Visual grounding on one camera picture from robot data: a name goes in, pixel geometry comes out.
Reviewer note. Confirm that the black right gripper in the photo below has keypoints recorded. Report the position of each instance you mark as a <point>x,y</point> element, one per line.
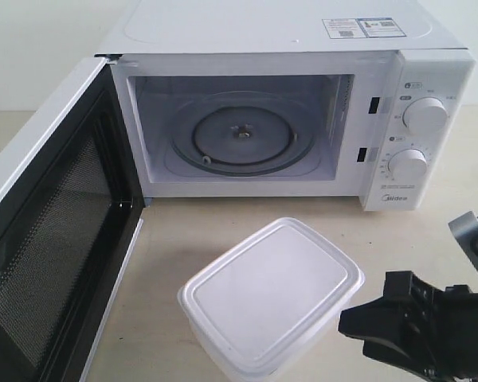
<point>419,328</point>

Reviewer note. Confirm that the white plastic lidded container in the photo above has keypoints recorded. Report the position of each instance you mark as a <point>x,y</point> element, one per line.
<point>264,303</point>

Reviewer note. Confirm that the white microwave door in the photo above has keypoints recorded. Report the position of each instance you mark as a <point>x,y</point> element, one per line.
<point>70,214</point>

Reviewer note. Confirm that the silver appliance control knob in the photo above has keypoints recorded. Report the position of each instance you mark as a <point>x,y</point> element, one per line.
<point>425,116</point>
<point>408,165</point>

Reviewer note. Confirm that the white microwave oven body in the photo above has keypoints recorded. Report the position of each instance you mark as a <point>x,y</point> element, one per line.
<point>171,53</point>

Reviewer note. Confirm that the white printed label sticker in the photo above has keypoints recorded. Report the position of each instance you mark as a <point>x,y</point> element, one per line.
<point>359,28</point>

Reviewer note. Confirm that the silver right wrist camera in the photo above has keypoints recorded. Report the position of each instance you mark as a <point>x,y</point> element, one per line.
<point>465,231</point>

